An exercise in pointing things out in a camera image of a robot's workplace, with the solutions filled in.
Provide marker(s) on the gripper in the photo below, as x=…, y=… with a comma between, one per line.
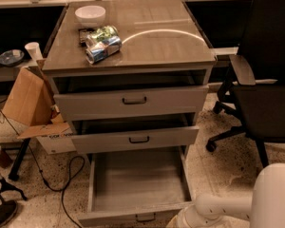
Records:
x=182, y=220

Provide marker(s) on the grey bottom drawer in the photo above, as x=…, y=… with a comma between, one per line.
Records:
x=137, y=186

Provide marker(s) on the grey drawer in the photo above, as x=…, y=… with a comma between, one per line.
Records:
x=137, y=186
x=116, y=96
x=132, y=133

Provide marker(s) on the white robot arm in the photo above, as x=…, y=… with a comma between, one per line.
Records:
x=265, y=208

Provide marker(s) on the grey middle drawer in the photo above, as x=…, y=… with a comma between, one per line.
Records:
x=132, y=133

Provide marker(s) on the grey top drawer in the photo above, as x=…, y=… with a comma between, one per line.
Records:
x=116, y=96

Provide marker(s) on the grey drawer cabinet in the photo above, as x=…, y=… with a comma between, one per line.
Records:
x=158, y=36

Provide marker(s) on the white printed carton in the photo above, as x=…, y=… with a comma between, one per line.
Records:
x=57, y=143

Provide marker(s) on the black office chair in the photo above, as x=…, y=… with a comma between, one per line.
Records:
x=254, y=86

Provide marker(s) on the black table leg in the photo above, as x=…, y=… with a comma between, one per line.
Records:
x=22, y=149

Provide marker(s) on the black stand with base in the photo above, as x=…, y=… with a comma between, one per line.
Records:
x=8, y=208

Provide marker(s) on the blue silver can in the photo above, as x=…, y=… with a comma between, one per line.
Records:
x=103, y=49

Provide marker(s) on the brown cardboard box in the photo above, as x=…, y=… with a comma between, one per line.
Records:
x=30, y=103

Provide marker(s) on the brown cup on floor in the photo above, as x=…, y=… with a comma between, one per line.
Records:
x=5, y=160

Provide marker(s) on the green crushed can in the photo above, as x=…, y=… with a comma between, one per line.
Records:
x=98, y=35

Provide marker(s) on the small dark box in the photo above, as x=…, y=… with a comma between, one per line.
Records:
x=83, y=32

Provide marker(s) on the white bowl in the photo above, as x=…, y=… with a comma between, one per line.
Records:
x=90, y=16

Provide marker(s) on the white paper cup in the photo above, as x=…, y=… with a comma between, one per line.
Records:
x=34, y=51

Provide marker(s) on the dark blue plate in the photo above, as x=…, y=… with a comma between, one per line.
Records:
x=11, y=58

